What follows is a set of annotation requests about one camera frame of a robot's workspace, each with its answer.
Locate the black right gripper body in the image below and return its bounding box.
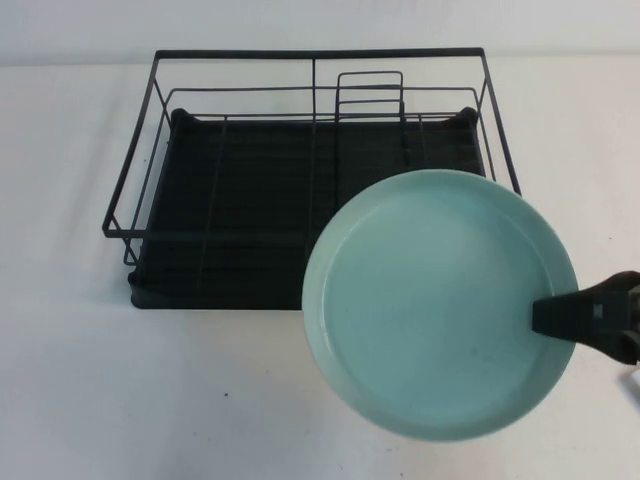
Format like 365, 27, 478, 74
579, 269, 640, 365

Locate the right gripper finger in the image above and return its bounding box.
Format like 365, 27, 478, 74
531, 296, 605, 337

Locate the light green round plate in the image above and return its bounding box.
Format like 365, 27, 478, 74
301, 168, 581, 444

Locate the black plastic drip tray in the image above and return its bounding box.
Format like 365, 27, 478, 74
127, 106, 501, 311

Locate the black wire plate holder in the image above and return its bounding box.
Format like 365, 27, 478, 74
335, 71, 406, 124

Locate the black wire dish rack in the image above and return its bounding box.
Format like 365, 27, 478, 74
101, 47, 524, 266

